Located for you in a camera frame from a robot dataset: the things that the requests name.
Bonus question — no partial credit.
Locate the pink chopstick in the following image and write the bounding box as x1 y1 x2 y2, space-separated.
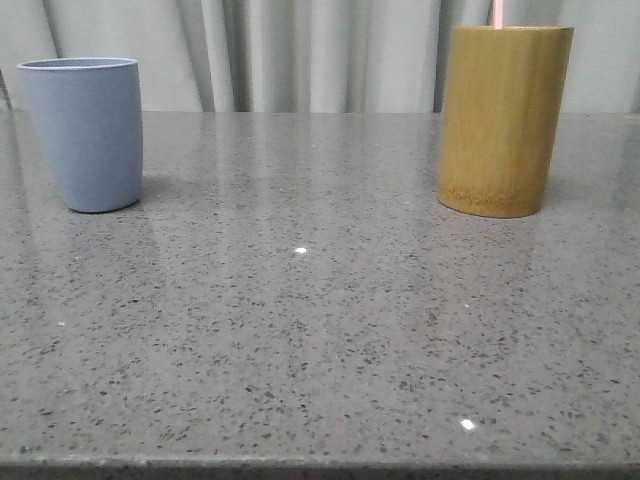
492 0 505 29

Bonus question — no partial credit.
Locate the blue cup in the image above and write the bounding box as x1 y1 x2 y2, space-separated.
17 57 143 213

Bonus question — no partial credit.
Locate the grey curtain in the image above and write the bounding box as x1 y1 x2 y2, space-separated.
0 0 640 115

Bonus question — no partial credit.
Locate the bamboo cylinder holder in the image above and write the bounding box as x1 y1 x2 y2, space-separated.
438 26 574 218

